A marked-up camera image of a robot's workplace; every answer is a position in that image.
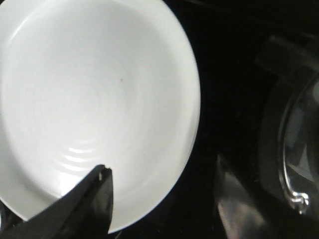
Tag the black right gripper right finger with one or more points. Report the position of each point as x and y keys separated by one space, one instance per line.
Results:
x=98 y=213

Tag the white round plate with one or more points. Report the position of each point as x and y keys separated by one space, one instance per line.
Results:
x=88 y=82

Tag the black right pan support grate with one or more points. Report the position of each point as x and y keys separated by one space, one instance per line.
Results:
x=289 y=135

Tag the black glass gas cooktop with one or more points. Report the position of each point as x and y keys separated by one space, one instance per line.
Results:
x=226 y=38

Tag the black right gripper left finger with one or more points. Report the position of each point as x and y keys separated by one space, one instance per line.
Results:
x=62 y=219

